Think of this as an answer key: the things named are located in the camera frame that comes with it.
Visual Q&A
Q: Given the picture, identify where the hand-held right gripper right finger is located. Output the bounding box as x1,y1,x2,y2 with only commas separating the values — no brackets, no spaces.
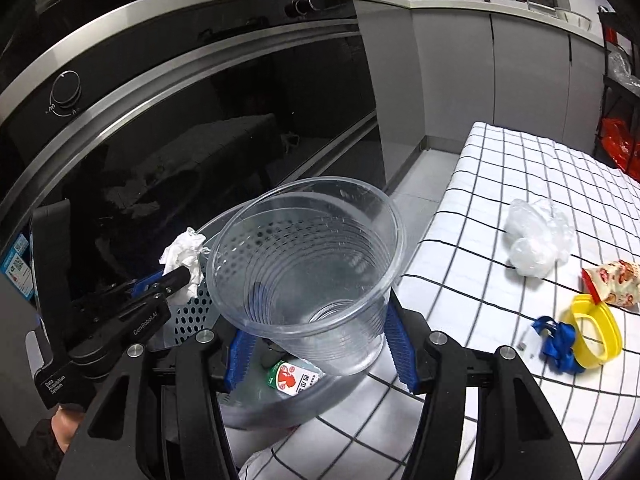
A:
382,290,583,480

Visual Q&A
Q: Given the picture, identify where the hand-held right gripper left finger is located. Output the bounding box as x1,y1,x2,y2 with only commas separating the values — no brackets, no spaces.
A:
87,327,261,480

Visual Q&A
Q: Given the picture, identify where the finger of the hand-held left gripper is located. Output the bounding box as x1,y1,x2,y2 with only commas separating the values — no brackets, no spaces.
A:
70,269,167,321
67,266,196,376

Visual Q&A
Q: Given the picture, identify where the white tissue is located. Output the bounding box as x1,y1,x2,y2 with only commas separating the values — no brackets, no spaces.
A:
159,227,211,297

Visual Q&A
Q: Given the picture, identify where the green white carton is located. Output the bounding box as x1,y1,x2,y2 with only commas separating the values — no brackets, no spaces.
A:
265,359,325,397

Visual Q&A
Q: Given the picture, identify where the grey perforated waste basket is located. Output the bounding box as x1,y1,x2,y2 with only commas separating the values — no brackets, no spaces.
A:
150,200,386,431

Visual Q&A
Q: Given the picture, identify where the clear plastic cup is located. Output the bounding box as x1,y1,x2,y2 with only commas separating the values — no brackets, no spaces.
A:
206,176,406,377

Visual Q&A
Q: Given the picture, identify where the person's left forearm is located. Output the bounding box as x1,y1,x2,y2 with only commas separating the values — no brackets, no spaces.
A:
20,417,66,480

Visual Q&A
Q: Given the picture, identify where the person's left hand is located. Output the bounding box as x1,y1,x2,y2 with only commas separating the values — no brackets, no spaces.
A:
50,404,83,453

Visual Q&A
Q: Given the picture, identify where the blue energy label sticker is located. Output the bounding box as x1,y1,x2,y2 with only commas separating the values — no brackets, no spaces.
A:
0,232,38,301

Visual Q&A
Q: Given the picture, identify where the white black checkered tablecloth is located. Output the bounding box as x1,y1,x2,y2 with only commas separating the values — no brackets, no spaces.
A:
240,121,640,480

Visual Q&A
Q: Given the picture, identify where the white plastic bag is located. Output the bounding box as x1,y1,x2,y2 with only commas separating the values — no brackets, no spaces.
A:
502,197,577,278

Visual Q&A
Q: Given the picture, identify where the black built-in oven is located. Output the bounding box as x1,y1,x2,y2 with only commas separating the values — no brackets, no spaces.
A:
0,0,388,451

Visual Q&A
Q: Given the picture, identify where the yellow tape roll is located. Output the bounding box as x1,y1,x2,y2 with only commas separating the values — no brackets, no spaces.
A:
559,294,623,368

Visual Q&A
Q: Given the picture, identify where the red white snack wrapper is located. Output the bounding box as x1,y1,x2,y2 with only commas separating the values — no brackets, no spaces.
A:
580,259,640,307

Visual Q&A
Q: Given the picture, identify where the grey kitchen cabinet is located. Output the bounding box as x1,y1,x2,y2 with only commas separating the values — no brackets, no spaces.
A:
355,0,608,171

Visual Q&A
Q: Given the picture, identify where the red plastic bag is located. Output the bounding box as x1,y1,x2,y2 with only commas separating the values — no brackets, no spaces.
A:
600,117,640,181

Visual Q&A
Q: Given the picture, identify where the black shelf rack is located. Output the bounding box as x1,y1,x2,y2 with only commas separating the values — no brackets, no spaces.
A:
592,6,640,176

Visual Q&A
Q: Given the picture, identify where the clear plastic bag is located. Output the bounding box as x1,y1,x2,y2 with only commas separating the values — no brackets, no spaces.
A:
607,50,640,91

